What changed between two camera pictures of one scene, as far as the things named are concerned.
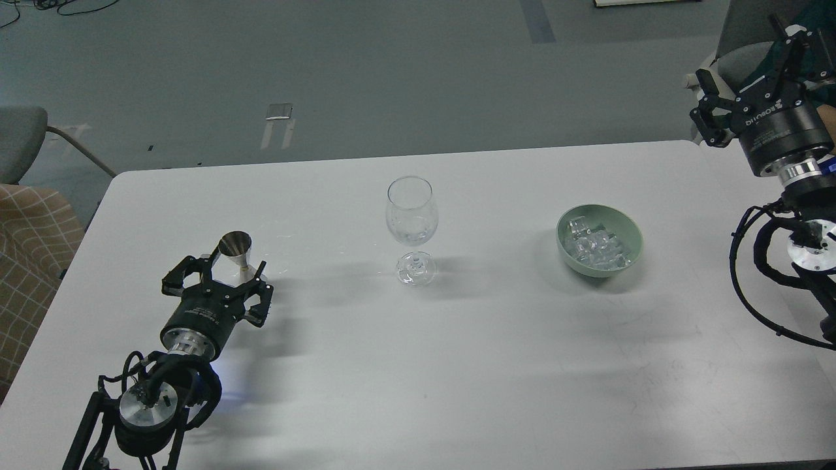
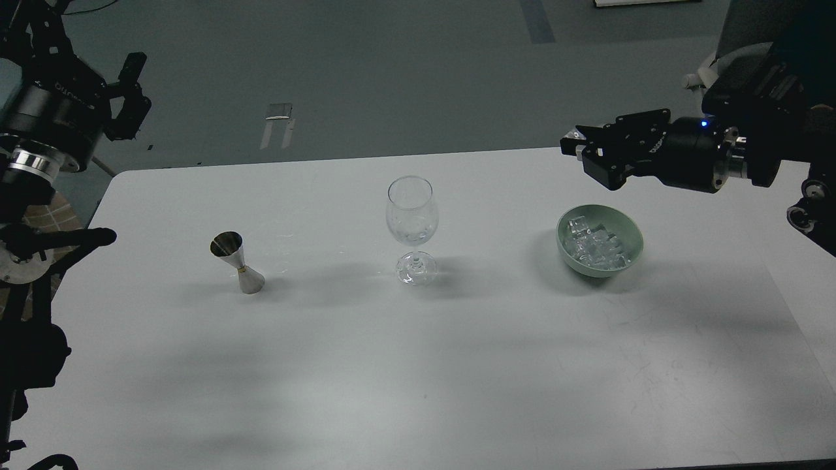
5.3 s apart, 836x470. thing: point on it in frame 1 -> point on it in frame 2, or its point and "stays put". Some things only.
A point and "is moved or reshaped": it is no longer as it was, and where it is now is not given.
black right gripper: [779, 123] -> [699, 153]
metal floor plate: [279, 111] stays put
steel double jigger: [237, 245] is moved or reshaped
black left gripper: [204, 313] -> [59, 104]
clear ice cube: [594, 245] stays put
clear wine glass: [412, 217] stays put
